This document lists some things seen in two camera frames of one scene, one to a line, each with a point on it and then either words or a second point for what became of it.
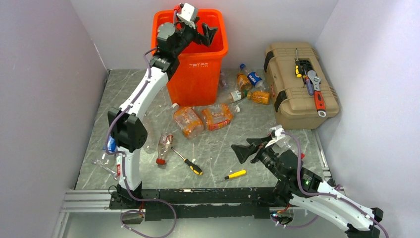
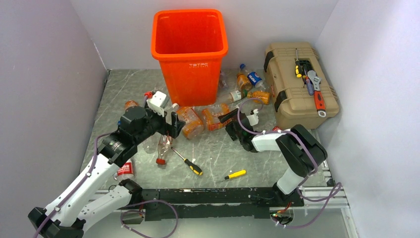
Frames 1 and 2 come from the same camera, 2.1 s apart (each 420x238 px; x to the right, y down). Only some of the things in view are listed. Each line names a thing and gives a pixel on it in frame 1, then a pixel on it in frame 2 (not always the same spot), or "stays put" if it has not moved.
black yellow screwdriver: [195, 169] stays put
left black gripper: [205, 40] to [172, 129]
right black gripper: [242, 151] to [225, 118]
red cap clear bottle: [165, 140] stays put
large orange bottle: [188, 121] stays put
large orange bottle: [219, 115] stays put
